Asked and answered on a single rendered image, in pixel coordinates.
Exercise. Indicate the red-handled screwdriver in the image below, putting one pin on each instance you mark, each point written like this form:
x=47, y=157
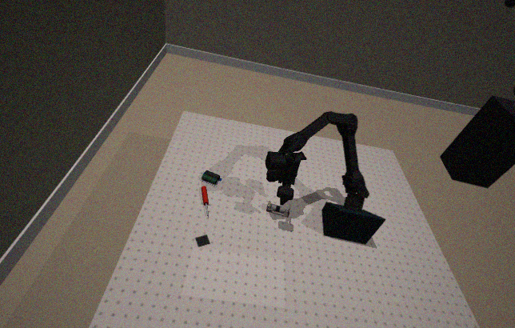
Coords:
x=205, y=198

